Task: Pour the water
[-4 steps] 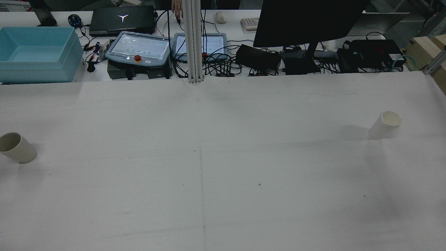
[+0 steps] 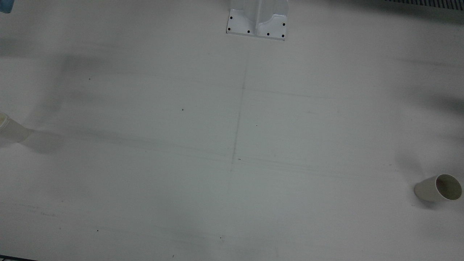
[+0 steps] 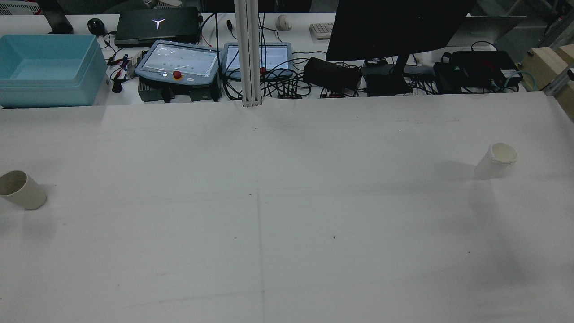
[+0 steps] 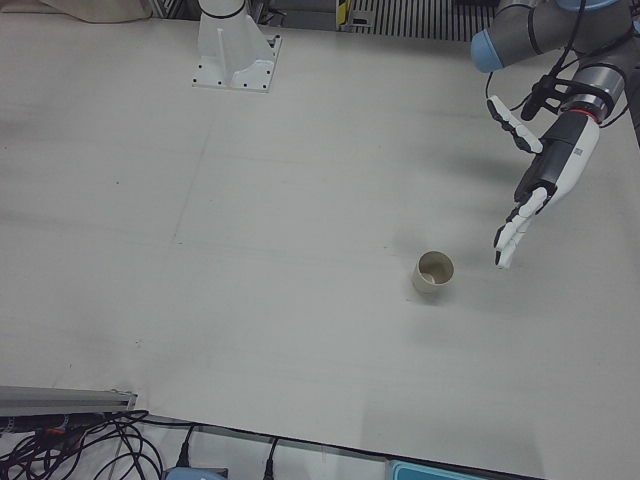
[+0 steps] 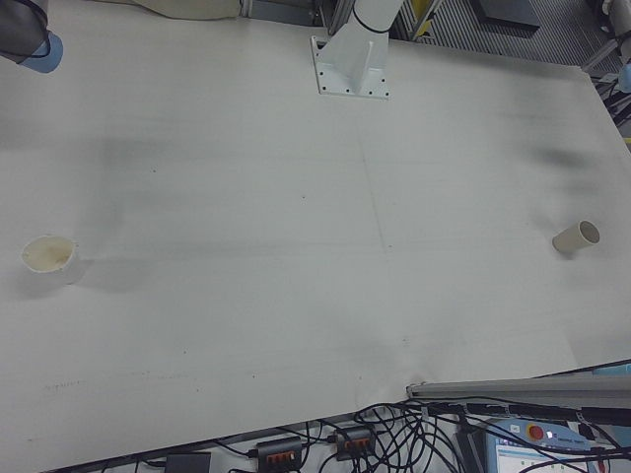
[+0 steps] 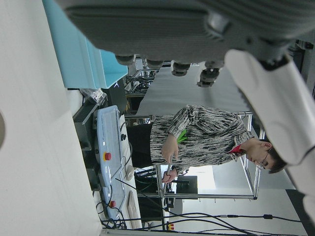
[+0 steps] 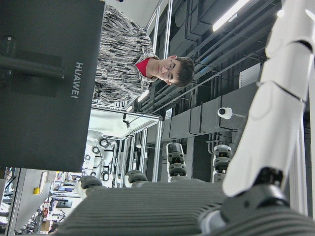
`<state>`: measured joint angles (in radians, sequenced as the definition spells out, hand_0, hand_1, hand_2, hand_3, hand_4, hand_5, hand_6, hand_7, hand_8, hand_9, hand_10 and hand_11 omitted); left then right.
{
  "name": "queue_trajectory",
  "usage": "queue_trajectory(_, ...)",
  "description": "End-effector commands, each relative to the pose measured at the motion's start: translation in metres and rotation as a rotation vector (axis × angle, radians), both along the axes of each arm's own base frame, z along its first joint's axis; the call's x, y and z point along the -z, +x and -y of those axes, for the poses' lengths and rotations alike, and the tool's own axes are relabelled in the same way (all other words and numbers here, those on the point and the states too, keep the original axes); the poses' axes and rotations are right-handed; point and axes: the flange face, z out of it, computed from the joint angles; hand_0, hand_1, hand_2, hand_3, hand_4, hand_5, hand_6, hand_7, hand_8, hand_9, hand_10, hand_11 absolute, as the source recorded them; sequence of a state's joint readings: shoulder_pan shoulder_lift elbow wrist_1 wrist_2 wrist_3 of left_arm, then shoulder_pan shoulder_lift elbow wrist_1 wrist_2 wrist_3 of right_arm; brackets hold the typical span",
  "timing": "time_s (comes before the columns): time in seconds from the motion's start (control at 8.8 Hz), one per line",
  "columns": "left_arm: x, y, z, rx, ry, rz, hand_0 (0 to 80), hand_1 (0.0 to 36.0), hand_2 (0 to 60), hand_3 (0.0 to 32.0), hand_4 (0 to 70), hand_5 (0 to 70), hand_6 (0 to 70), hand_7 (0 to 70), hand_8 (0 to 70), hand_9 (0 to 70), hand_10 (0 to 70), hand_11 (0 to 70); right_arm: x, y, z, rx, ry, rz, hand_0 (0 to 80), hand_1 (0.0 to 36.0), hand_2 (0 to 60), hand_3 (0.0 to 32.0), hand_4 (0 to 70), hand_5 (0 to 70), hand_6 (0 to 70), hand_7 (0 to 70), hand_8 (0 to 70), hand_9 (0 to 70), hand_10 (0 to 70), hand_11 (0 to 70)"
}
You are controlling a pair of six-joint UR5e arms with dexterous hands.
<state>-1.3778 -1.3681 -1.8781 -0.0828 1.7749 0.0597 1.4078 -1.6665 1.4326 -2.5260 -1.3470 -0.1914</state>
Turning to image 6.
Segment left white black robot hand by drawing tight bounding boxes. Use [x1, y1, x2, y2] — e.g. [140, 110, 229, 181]
[55, 0, 315, 236]

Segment grey background table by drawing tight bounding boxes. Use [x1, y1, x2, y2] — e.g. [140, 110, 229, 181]
[136, 61, 253, 116]

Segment black computer case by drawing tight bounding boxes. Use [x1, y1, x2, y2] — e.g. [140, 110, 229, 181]
[103, 82, 127, 116]

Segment clear plastic bag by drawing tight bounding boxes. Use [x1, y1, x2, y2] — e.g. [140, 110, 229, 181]
[80, 88, 107, 106]

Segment person in patterned shirt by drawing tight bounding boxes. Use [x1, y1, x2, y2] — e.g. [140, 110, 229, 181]
[127, 104, 288, 184]

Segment blue teach pendant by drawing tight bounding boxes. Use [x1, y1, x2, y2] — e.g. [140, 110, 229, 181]
[99, 172, 126, 219]
[96, 105, 135, 179]

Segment thin metal rod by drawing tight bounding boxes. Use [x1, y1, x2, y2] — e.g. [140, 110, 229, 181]
[159, 156, 174, 197]

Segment white round device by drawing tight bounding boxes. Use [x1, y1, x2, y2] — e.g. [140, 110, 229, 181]
[125, 164, 135, 179]

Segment black monitor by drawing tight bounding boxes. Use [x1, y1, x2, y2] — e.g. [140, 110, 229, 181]
[176, 176, 198, 195]

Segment beige keyboard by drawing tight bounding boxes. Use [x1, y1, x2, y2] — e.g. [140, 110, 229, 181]
[126, 190, 141, 221]

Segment black cable with connector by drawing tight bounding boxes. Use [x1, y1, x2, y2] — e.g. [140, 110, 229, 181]
[162, 212, 302, 223]

